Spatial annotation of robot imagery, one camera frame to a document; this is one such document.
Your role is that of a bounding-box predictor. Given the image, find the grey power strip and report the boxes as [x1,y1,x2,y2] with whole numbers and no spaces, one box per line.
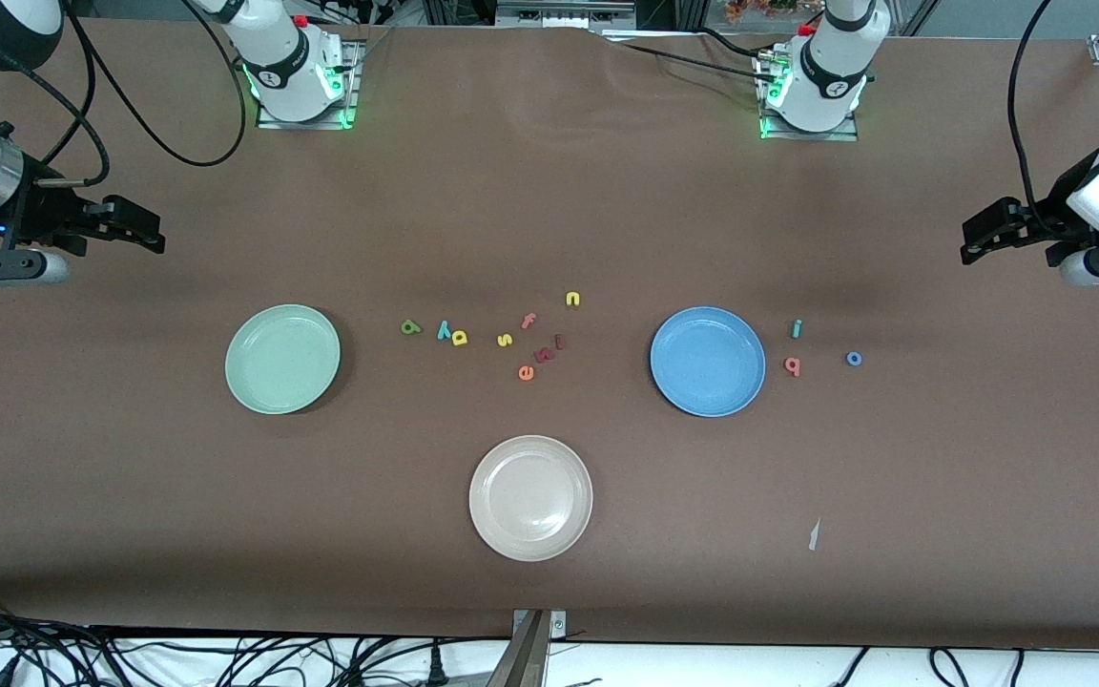
[496,0,637,30]

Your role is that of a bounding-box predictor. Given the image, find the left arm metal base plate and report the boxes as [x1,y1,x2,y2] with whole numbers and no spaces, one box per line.
[755,52,861,142]

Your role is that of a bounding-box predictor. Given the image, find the orange flowers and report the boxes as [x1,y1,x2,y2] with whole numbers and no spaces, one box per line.
[724,0,822,22]

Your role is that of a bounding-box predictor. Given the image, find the looped black floor cable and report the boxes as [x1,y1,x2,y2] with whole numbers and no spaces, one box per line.
[929,647,972,687]

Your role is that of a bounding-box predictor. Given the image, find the tangled black floor cables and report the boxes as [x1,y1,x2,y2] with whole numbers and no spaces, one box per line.
[0,592,512,687]

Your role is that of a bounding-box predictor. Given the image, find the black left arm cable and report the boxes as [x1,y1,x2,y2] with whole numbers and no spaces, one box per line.
[1007,0,1061,239]

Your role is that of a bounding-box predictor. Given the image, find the green plate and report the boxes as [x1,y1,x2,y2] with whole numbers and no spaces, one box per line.
[225,304,342,415]

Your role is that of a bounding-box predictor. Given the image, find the blue plate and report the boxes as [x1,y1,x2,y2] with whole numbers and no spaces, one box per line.
[650,306,767,418]

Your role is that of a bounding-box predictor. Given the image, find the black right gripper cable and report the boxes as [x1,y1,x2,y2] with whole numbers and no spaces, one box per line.
[0,38,112,187]

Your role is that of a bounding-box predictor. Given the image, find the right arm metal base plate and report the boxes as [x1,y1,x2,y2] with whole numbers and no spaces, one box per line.
[257,40,361,130]

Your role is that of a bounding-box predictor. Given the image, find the black cable across table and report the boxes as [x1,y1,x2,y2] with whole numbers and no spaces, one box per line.
[621,43,781,83]

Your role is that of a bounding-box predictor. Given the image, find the long black right arm cable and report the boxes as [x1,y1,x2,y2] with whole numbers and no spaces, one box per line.
[61,0,248,168]

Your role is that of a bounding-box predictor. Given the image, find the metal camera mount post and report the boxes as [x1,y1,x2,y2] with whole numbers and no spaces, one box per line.
[487,609,568,687]

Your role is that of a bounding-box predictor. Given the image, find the beige plate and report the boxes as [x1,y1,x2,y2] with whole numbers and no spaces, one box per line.
[468,435,594,562]

